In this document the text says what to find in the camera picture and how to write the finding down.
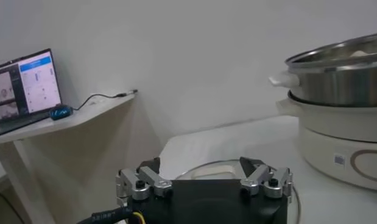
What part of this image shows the glass pot lid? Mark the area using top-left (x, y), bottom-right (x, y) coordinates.
top-left (175, 158), bottom-right (301, 224)

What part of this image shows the stainless steel steamer basket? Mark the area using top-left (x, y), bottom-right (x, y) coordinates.
top-left (269, 32), bottom-right (377, 108)

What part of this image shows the white electric cooker pot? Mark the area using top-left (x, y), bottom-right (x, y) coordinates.
top-left (275, 91), bottom-right (377, 192)

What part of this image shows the white side desk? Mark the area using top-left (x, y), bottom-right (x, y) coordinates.
top-left (0, 93), bottom-right (137, 224)

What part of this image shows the black laptop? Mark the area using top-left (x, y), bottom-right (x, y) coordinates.
top-left (0, 47), bottom-right (63, 138)

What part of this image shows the black desk cable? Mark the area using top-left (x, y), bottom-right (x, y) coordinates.
top-left (72, 89), bottom-right (139, 111)

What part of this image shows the blue computer mouse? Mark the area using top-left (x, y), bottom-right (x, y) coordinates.
top-left (49, 103), bottom-right (74, 121)

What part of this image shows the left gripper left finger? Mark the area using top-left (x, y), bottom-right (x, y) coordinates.
top-left (116, 157), bottom-right (173, 200)

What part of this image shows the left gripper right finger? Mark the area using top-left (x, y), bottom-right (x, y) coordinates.
top-left (239, 156), bottom-right (294, 199)

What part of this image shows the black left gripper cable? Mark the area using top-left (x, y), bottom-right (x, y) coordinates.
top-left (75, 206), bottom-right (146, 224)

